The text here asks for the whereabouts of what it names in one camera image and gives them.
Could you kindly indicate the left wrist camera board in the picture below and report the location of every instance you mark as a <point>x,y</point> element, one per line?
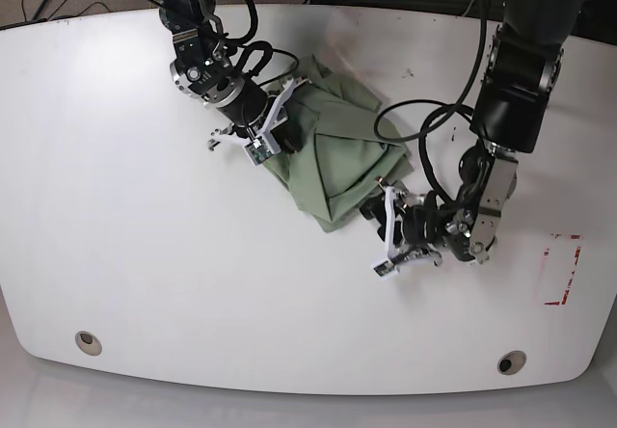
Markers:
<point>384,268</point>

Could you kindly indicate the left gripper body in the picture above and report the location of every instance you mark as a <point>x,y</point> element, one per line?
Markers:
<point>402,242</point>

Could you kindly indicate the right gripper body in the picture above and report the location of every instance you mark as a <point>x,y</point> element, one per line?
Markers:
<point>252,112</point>

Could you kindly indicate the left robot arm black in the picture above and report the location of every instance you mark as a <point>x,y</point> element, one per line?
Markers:
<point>524,61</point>

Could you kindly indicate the red tape rectangle marking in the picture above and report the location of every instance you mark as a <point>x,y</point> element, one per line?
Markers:
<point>558,268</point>

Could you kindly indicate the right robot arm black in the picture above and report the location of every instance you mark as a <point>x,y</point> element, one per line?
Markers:
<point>219,70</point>

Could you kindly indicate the green t-shirt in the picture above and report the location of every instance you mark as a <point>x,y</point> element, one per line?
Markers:
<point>336,169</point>

